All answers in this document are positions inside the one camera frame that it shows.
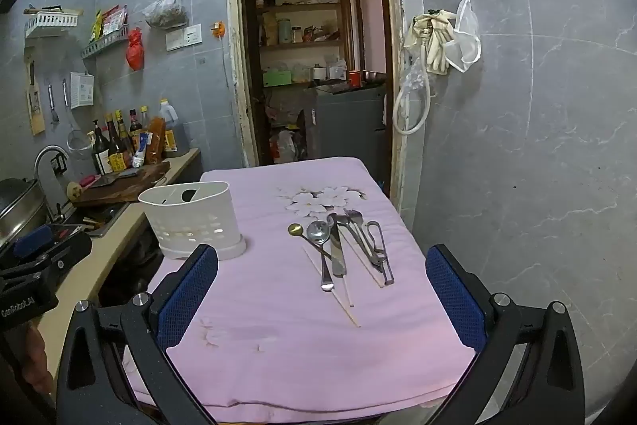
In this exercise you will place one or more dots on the steel bowl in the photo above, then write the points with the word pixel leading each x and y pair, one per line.
pixel 374 76

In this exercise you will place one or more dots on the white wall switch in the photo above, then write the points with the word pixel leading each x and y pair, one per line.
pixel 175 40

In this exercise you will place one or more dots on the red cup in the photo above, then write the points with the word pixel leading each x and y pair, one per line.
pixel 354 78

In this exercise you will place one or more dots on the chrome faucet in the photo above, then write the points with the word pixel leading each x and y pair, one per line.
pixel 42 153

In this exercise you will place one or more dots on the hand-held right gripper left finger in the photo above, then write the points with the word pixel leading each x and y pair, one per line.
pixel 191 295

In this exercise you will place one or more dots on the grey refrigerator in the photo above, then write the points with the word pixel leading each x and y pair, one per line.
pixel 348 121

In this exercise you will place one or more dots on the orange seasoning pouch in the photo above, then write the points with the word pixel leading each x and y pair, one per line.
pixel 156 138

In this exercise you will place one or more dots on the steel pot with dark lid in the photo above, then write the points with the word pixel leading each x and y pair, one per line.
pixel 20 206

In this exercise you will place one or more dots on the white wall calendar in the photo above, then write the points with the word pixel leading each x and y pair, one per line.
pixel 82 90

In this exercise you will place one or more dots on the hanging mesh strainer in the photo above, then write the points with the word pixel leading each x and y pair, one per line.
pixel 77 143

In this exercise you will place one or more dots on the green canister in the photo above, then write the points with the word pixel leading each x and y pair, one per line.
pixel 284 30

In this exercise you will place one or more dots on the clear bag of dried goods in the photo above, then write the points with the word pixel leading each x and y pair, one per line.
pixel 166 14

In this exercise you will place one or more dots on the white utensil holder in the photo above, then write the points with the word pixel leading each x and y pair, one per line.
pixel 189 216

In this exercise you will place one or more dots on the cream rubber gloves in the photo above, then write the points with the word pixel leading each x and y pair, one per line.
pixel 438 41

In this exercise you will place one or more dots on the orange wall hook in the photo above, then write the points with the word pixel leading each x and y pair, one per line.
pixel 218 29

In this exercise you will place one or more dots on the steel table knife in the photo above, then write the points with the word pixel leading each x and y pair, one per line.
pixel 338 255

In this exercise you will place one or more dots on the pink floral tablecloth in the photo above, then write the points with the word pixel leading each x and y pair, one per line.
pixel 278 330

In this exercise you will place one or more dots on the hanging steel peeler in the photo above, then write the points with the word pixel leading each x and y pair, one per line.
pixel 52 111

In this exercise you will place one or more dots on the row of sauce bottles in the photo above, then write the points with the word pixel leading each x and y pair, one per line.
pixel 115 151

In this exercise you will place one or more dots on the tan scrub ball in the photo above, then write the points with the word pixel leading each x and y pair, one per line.
pixel 74 192

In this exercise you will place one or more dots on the seasoning packets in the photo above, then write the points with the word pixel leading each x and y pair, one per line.
pixel 107 19

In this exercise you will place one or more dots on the green box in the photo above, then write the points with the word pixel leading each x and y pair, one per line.
pixel 276 78

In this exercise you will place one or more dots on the metal wall shelf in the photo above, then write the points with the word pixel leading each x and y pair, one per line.
pixel 102 44

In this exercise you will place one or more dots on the clear plastic bag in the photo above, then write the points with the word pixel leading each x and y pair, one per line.
pixel 413 79

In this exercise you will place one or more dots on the beige kitchen counter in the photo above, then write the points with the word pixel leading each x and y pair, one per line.
pixel 99 265

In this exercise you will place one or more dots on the white wall outlet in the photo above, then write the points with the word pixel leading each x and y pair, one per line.
pixel 193 34

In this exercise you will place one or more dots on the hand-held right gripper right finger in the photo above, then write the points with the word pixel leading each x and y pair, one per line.
pixel 455 300

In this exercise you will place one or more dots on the large steel spoon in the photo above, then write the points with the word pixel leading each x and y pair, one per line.
pixel 317 232

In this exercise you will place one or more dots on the white mesh bag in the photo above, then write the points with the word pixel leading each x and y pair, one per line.
pixel 465 41

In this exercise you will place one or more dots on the small gold spoon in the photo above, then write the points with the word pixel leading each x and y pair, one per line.
pixel 294 229

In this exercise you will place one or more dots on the cream door frame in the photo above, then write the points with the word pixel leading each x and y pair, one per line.
pixel 234 56

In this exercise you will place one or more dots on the white wall basket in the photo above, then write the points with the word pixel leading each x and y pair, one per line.
pixel 50 22

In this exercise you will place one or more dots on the white plastic floor jug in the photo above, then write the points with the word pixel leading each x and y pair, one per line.
pixel 286 148

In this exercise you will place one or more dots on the large oil jug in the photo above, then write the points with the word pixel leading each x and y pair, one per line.
pixel 171 126

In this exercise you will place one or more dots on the red plastic bag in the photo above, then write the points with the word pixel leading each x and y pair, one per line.
pixel 135 51

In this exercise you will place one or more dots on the steel cleaver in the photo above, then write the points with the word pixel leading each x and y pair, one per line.
pixel 127 173

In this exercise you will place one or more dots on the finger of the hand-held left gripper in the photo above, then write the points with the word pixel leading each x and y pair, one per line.
pixel 32 241
pixel 72 255

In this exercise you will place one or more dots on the hanging wooden knife rack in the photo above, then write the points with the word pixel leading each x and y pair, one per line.
pixel 36 116

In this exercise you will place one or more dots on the steel sink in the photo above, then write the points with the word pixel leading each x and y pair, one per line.
pixel 107 213

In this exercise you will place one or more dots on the wooden shelf unit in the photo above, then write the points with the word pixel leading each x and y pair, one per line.
pixel 298 44

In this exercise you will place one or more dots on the wooden cutting board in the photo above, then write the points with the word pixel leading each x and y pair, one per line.
pixel 124 191

